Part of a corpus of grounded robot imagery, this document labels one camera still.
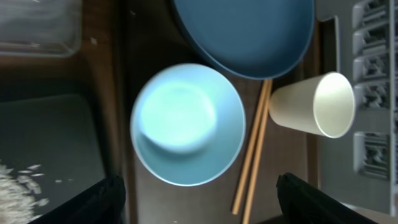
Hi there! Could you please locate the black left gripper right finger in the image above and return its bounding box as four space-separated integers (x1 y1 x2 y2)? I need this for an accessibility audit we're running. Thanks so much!
276 172 376 224

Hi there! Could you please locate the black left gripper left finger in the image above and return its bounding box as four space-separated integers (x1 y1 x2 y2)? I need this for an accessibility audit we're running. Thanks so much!
30 175 126 224

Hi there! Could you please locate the rice pile with nuts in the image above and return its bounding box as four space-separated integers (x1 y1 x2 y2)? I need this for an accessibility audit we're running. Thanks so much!
1 164 54 224

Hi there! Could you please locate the cream white cup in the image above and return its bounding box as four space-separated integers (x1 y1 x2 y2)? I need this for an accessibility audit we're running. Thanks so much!
269 72 356 139

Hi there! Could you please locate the light blue bowl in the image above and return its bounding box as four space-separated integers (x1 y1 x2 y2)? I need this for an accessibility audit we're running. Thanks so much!
130 63 246 187

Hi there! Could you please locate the dark blue bowl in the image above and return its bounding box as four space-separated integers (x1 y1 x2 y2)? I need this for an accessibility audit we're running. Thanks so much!
170 0 315 80

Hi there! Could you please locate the black waste tray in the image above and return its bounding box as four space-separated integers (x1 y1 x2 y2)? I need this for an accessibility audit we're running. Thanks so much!
1 94 106 214

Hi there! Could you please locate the grey dishwasher rack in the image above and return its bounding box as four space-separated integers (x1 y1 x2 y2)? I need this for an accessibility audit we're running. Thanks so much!
316 0 397 217

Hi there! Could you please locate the wooden chopstick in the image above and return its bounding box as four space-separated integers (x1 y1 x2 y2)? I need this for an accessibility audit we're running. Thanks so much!
242 80 272 224
231 80 268 215

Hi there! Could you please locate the brown serving tray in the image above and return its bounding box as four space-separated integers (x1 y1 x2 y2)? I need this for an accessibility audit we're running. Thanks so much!
118 1 317 223

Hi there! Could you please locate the clear plastic bin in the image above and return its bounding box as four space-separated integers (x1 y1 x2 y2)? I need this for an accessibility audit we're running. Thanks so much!
1 0 83 58

